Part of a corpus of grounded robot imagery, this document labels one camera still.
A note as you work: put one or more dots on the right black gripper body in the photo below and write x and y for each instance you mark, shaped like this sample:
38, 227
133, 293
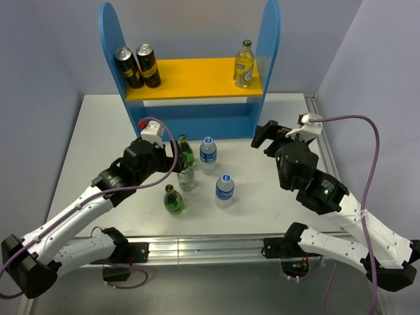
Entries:
279, 140

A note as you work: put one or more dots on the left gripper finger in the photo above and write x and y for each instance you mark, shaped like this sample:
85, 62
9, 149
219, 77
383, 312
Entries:
177, 163
171, 149

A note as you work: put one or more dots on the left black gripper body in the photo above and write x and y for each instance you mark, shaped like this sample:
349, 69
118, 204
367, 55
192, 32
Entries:
159, 163

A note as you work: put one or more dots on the green glass bottle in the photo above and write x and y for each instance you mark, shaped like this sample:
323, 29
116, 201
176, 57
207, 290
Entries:
173, 201
186, 149

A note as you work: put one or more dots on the clear glass bottle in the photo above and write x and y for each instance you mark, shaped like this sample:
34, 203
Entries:
186, 179
244, 64

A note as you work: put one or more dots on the plastic water bottle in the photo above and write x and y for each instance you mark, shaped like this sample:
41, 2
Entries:
224, 191
208, 155

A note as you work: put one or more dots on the green glass bottle front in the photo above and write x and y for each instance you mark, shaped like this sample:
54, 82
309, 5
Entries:
173, 201

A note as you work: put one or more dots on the plastic water bottle front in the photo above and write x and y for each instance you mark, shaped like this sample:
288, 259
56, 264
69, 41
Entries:
224, 191

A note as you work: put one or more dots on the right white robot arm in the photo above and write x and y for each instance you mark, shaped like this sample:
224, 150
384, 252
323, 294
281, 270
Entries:
385, 257

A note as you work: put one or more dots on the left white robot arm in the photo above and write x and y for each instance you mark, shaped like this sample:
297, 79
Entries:
36, 260

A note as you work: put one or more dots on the blue and yellow wooden shelf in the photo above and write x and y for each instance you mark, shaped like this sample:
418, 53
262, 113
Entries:
197, 96

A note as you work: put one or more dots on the black gold can right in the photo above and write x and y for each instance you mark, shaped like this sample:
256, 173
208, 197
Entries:
148, 65

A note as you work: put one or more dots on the black gold can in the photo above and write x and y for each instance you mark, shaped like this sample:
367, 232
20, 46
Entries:
128, 66
148, 65

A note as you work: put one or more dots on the black gold can left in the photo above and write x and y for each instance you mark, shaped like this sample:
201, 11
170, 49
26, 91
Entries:
128, 66

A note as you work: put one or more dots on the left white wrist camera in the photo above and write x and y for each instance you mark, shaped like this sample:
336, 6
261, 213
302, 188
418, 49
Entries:
151, 131

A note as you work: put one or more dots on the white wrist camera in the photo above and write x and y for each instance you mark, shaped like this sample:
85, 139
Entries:
151, 131
307, 130

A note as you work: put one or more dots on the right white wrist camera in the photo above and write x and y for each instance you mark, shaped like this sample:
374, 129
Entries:
307, 130

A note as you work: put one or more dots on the aluminium side rail right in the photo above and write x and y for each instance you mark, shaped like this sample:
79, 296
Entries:
321, 146

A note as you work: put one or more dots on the aluminium mounting rail front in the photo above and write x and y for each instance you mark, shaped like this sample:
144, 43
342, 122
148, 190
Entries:
183, 250

